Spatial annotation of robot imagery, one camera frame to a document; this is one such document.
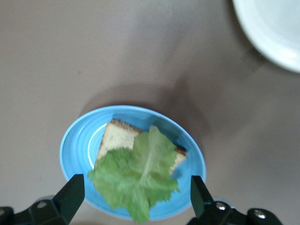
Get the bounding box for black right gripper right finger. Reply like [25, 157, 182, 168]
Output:
[186, 175, 282, 225]

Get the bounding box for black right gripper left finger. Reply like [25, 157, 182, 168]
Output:
[0, 173, 85, 225]

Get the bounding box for green lettuce leaf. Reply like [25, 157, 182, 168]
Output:
[88, 125, 181, 223]

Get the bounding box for toasted bread slice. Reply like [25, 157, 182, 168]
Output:
[93, 119, 188, 175]

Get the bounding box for blue plate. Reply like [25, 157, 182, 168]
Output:
[59, 105, 207, 222]

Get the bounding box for beige plate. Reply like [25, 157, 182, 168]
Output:
[232, 0, 300, 75]

